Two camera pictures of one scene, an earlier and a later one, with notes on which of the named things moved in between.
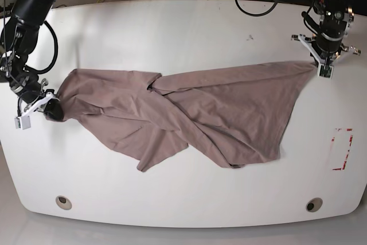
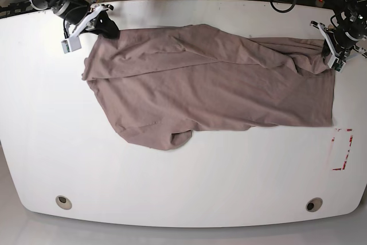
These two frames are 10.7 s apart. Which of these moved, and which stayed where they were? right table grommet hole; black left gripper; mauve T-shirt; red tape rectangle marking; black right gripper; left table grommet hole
Moved: mauve T-shirt; black right gripper; black left gripper
Stayed: right table grommet hole; left table grommet hole; red tape rectangle marking
